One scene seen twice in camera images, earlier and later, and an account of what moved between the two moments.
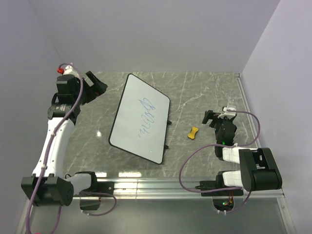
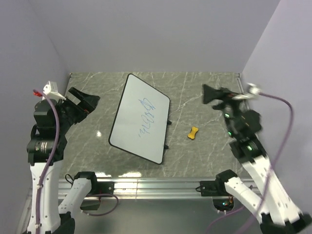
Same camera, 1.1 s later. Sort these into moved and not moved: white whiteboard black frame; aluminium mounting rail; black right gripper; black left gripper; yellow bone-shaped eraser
Moved: black left gripper; black right gripper
Not moved: white whiteboard black frame; aluminium mounting rail; yellow bone-shaped eraser
